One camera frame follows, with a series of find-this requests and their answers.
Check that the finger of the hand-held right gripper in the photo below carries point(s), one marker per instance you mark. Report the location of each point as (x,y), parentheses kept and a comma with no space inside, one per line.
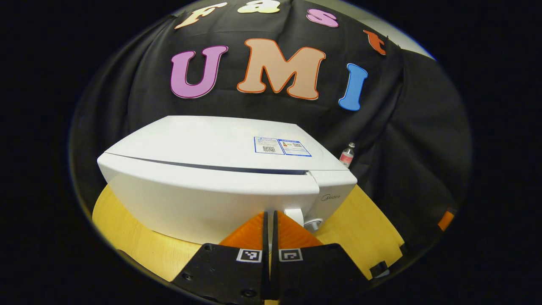
(446,220)
(379,269)

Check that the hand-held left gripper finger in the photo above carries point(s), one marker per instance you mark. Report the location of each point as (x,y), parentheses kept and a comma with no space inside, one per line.
(274,237)
(265,237)

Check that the white microwave oven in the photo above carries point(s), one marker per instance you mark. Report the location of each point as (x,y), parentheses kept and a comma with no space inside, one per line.
(211,169)

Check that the clear bottle pink label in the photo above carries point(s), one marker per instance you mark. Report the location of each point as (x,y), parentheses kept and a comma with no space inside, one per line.
(347,156)

